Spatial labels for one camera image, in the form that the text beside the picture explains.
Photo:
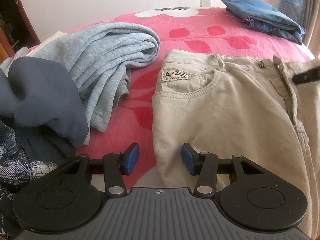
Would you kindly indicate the grey-beige curtain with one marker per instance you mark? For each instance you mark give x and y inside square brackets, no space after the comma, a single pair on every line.
[313,12]

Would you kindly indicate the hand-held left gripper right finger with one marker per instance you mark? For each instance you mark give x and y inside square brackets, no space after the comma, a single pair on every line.
[188,158]

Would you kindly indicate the white wall socket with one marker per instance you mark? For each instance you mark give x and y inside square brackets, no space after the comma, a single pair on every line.
[206,2]

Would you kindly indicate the folded blue jeans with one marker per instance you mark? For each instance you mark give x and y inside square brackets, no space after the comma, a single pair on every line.
[270,28]

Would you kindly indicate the dark plaid shirt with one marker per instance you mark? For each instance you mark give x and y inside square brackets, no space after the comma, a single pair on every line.
[17,170]

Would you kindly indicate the light blue-grey knit sweater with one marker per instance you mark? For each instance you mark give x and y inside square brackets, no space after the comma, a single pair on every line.
[100,62]

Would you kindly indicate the wooden wardrobe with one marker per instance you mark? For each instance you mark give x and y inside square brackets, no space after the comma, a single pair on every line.
[12,17]

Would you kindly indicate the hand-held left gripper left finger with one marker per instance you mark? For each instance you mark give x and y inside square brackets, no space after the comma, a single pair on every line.
[132,158]

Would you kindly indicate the pink floral blanket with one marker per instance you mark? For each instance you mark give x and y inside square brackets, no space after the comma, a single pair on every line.
[200,37]

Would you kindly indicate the dark navy garment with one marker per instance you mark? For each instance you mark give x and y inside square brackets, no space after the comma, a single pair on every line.
[42,97]

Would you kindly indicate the folded blue shirt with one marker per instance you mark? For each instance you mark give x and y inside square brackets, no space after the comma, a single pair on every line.
[255,10]

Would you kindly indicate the blue translucent plastic bag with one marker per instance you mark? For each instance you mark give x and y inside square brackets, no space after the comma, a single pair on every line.
[292,2]

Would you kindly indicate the beige pants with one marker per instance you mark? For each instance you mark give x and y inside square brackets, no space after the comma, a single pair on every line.
[225,117]

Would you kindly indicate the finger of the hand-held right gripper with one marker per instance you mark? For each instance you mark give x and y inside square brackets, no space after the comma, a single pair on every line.
[306,76]

